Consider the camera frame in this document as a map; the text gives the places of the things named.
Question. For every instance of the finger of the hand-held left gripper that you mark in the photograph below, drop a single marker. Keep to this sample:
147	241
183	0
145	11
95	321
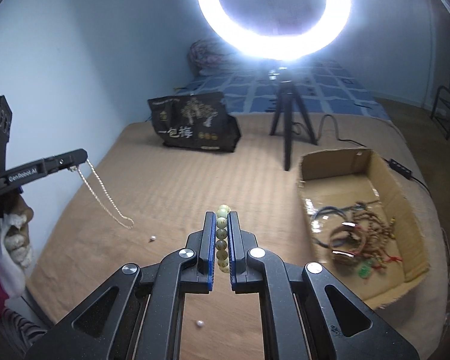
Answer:
65	159

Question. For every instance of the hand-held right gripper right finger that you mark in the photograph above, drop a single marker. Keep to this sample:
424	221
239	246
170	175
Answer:
231	251

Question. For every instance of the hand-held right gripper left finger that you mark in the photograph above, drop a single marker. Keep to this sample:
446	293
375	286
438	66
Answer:
211	251

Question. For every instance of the dark thin bangle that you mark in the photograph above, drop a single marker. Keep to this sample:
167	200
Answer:
322	212

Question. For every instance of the cardboard box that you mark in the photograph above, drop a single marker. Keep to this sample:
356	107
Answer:
393	195

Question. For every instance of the person's left hand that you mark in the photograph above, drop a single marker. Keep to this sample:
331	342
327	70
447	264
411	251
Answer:
16	240

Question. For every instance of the tan blanket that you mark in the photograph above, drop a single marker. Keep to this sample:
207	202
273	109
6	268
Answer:
172	180

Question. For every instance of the black printed bag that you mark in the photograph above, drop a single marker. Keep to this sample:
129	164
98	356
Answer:
195	127

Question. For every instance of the black tripod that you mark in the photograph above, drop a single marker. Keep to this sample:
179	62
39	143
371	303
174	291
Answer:
286	120

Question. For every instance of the blue patterned bedsheet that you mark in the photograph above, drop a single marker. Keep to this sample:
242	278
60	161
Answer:
247	93

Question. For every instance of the folded patterned quilt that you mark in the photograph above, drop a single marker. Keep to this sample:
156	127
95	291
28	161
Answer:
206	56

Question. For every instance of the dark striped cloth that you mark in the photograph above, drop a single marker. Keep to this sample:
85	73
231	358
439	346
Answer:
22	332

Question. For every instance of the black clothes rack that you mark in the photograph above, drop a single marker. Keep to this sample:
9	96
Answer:
440	112

